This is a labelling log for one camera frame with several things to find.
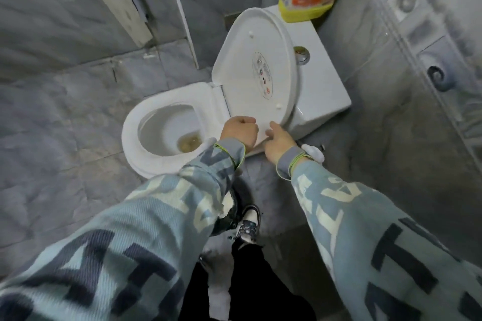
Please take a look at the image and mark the person's left hand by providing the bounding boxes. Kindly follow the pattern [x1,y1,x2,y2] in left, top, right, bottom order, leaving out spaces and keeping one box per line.
[220,116,260,152]

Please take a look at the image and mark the person's right hand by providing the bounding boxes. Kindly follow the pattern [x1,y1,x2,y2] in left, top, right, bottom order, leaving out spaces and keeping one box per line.
[264,121,298,166]

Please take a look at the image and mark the white toilet lid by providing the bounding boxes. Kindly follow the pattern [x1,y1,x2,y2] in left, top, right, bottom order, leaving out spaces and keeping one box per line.
[211,7,298,146]

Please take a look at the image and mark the person's right forearm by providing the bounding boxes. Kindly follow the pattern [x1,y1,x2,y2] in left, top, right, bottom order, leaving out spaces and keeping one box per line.
[276,146,482,321]

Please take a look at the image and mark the person's left forearm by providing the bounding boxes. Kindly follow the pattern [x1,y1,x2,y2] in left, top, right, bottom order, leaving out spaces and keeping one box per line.
[0,138,246,321]

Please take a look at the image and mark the white toilet tank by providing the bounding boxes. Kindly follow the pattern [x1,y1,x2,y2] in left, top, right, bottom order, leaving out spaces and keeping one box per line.
[264,4,352,141]

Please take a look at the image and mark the white toilet bowl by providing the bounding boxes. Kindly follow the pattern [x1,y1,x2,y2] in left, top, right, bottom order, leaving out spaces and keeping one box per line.
[137,103,206,156]

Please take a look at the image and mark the chrome flush button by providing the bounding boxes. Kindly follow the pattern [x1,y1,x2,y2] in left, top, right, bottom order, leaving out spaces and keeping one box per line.
[293,46,311,66]

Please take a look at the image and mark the black and white patterned shoe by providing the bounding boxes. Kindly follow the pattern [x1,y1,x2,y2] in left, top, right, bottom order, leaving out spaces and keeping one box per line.
[233,204,262,245]

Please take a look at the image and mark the white toilet seat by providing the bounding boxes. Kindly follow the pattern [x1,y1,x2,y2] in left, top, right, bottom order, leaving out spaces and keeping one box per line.
[121,82,231,179]

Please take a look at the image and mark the person's black trousers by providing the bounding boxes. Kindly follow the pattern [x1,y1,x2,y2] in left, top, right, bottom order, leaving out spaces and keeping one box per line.
[178,237,318,321]

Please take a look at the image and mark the white wall corner strip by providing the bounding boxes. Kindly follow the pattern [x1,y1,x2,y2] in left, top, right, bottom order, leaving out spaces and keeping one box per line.
[163,0,199,70]

